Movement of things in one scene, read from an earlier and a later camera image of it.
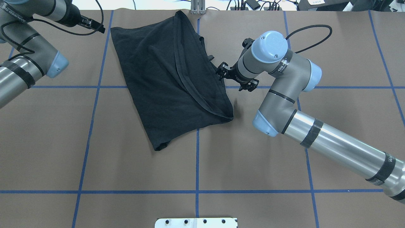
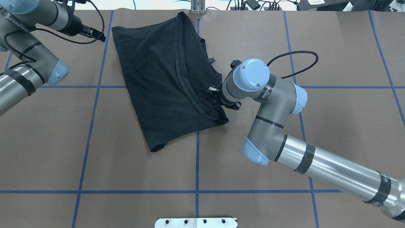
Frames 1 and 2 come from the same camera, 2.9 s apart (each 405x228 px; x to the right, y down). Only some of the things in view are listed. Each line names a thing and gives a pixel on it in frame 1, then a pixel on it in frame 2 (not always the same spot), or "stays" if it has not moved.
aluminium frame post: x=198 y=7 stays
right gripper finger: x=222 y=70 → x=212 y=90
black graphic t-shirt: x=177 y=86 stays
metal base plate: x=196 y=222 stays
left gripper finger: x=91 y=23 → x=91 y=32
